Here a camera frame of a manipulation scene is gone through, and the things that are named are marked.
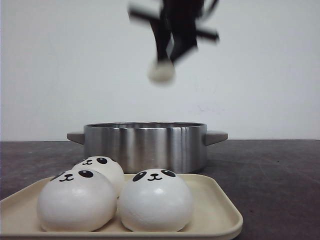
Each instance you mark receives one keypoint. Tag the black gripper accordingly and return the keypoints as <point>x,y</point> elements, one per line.
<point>175,29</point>

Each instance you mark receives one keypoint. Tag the white bun aloft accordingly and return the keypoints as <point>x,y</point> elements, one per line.
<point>161,71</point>

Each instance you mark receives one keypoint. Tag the panda bun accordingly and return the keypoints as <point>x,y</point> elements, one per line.
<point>107,167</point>
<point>76,200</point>
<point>155,200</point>

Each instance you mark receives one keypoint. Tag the stainless steel steamer pot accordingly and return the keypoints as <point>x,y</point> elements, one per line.
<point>177,146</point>

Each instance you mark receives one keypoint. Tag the dark grey table mat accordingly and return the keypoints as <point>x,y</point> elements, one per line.
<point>275,184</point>

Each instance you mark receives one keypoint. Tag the beige rectangular tray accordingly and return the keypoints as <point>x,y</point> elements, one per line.
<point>215,217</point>

